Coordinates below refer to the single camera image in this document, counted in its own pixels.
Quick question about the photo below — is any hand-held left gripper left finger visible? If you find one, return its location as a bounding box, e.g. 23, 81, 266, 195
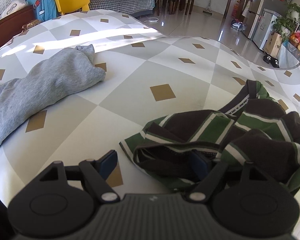
39, 150, 120, 203

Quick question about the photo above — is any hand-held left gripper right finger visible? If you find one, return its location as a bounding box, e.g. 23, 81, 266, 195
189, 150, 275, 202

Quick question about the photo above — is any green brown striped shirt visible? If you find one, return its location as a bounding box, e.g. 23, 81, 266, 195
119, 80, 300, 195

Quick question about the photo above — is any diamond patterned tablecloth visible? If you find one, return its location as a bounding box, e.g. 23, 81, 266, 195
0, 9, 300, 240

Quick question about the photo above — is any grey sweatshirt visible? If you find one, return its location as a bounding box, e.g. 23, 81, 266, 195
0, 44, 106, 160

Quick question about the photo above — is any pale covered side table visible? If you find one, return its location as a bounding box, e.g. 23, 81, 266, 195
277, 42, 300, 68

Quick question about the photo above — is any cardboard box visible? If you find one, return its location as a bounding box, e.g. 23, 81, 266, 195
264, 31, 283, 58

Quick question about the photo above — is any plastic bag on floor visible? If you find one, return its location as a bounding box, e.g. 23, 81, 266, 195
230, 19, 245, 32

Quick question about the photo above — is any white chest freezer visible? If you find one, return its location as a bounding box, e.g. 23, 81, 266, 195
252, 9, 280, 50

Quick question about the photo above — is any fruit basket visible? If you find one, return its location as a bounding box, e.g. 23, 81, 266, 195
289, 30, 300, 55

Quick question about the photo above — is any brown snack wrapper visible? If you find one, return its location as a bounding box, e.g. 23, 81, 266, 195
22, 20, 40, 30

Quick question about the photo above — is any houndstooth covered sofa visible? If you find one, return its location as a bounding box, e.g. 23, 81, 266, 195
89, 0, 155, 18

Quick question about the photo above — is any brown wooden cabinet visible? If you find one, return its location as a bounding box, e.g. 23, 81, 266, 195
0, 5, 37, 58

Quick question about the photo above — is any silver refrigerator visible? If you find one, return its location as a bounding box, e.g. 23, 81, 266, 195
247, 0, 273, 39

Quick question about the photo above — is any blue cartoon print blanket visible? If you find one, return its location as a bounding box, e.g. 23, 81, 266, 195
21, 0, 59, 22

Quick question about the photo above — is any green potted plant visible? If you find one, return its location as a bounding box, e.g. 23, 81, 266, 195
272, 3, 300, 48

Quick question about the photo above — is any white bag with loop print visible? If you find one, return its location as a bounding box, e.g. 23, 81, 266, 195
0, 0, 28, 19

